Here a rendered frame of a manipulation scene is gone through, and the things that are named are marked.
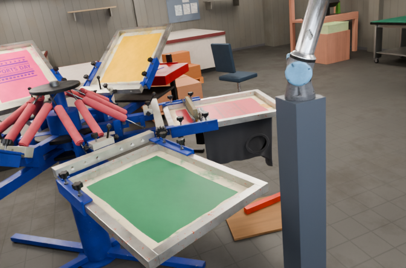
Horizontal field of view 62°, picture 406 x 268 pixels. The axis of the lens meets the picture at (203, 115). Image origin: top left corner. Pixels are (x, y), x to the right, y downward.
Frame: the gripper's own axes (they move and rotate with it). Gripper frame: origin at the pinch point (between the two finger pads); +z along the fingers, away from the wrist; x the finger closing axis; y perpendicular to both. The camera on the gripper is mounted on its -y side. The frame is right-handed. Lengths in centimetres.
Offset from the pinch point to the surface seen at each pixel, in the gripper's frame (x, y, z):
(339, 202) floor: -83, 151, 118
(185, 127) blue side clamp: -61, 8, 51
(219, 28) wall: 469, 117, 821
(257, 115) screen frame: -44, 53, 50
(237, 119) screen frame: -49, 40, 51
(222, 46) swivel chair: 144, 64, 326
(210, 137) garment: -61, 27, 64
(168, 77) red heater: 7, -8, 150
